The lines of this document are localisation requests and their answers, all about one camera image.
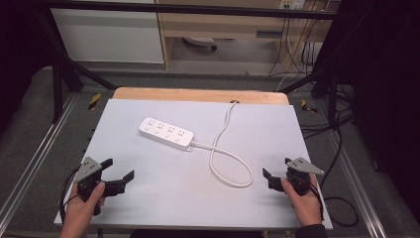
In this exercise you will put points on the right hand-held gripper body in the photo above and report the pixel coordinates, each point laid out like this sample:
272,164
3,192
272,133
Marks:
301,180

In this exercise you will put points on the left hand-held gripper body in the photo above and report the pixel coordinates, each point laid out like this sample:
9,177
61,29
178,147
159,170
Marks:
86,169

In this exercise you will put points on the person's right hand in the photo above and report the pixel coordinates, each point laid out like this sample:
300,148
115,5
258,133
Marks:
307,206

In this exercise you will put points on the person's left hand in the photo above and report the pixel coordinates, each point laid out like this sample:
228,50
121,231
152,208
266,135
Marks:
77,213

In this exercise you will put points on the light wooden table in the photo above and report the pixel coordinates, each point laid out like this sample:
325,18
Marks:
198,95

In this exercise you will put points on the black curtain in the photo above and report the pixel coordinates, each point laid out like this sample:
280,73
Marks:
16,49
386,82

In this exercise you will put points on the white cabinet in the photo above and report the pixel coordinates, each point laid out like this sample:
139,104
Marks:
109,36

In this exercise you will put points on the white power strip under desk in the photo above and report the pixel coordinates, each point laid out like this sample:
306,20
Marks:
199,41

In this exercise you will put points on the light wooden desk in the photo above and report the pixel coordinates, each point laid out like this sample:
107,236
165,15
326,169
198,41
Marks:
218,24

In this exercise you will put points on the aluminium rail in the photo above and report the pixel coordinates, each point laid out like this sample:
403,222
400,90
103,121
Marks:
33,165
358,185

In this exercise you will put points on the black metal frame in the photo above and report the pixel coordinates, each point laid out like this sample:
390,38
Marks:
57,79

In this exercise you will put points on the white wall outlet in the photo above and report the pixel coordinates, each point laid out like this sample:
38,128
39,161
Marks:
292,4

